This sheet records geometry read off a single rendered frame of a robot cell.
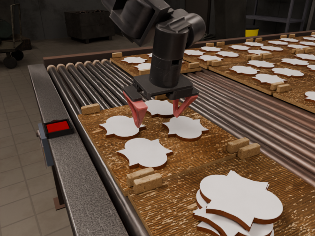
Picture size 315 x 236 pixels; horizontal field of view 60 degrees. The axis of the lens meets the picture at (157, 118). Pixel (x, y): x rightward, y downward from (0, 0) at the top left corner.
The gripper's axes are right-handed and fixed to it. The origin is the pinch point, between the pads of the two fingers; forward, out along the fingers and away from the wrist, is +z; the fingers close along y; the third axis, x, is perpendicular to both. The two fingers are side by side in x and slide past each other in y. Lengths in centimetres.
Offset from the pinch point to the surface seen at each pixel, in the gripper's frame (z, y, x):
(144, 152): 11.4, -0.9, 1.7
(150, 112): 15.6, 12.0, 20.4
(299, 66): 18, 106, 30
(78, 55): 35, 15, 106
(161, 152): 10.8, 2.4, -0.6
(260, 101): 16, 56, 13
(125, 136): 13.7, -1.5, 10.8
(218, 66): 23, 71, 52
